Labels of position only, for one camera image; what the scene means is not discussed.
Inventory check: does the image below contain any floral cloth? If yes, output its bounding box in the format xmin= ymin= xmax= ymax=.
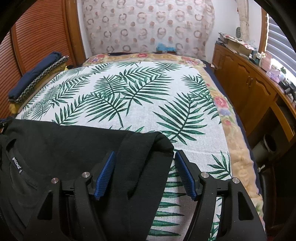
xmin=218 ymin=32 xmax=257 ymax=50

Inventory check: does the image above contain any grey round bin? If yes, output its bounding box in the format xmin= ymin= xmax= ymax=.
xmin=253 ymin=133 xmax=278 ymax=158

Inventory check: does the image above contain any grey window blind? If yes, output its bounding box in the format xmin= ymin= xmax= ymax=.
xmin=266 ymin=14 xmax=296 ymax=65

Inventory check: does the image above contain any small black tripod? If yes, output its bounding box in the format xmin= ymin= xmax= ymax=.
xmin=283 ymin=82 xmax=296 ymax=95

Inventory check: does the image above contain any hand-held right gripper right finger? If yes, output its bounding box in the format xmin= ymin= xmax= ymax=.
xmin=174 ymin=150 xmax=266 ymax=241

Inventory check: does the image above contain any leaf printed cloth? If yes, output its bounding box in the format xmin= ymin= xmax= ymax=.
xmin=14 ymin=61 xmax=232 ymax=241

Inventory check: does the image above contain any pink bottle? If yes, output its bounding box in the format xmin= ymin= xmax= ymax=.
xmin=260 ymin=52 xmax=272 ymax=67

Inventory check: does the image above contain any cardboard box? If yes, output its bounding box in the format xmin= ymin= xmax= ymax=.
xmin=228 ymin=40 xmax=251 ymax=55

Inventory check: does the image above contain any blue packet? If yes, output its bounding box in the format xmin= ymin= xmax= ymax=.
xmin=156 ymin=42 xmax=176 ymax=52

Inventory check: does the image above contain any bed with leaf-print cover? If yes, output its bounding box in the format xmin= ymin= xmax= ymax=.
xmin=9 ymin=52 xmax=265 ymax=223

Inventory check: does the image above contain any tied floral curtain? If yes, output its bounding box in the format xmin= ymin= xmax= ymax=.
xmin=236 ymin=0 xmax=251 ymax=41

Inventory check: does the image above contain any wooden sideboard cabinet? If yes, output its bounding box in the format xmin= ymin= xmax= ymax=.
xmin=211 ymin=42 xmax=296 ymax=144

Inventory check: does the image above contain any wooden window frame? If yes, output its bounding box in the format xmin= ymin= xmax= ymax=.
xmin=258 ymin=8 xmax=270 ymax=55

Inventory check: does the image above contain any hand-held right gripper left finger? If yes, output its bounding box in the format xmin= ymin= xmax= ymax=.
xmin=24 ymin=151 xmax=117 ymax=241

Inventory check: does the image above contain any folded navy patterned clothes stack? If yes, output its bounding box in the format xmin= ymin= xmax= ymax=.
xmin=9 ymin=55 xmax=70 ymax=102

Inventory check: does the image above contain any circle patterned curtain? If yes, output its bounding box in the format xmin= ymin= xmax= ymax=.
xmin=81 ymin=0 xmax=216 ymax=62

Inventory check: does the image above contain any purple plastic bag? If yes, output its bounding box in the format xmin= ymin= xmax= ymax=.
xmin=266 ymin=65 xmax=281 ymax=82

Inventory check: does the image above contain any black t-shirt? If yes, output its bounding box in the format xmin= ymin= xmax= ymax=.
xmin=0 ymin=117 xmax=175 ymax=241

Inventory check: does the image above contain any wooden louvered wardrobe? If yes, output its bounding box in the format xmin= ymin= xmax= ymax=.
xmin=0 ymin=0 xmax=87 ymax=118

